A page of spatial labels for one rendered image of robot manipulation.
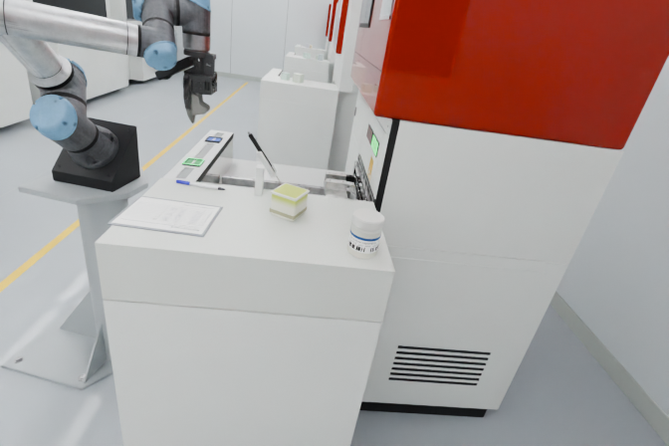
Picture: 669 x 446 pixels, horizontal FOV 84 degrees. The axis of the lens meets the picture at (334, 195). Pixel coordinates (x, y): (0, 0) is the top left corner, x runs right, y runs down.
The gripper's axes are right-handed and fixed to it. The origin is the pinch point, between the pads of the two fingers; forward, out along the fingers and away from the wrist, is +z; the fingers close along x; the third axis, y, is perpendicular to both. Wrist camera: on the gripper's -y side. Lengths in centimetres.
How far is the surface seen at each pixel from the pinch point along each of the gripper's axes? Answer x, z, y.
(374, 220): -45, 5, 53
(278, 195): -31.5, 8.0, 30.7
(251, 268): -50, 17, 27
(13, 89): 276, 70, -256
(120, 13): 566, -2, -281
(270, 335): -50, 36, 33
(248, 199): -23.0, 14.2, 22.2
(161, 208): -33.7, 13.9, 3.2
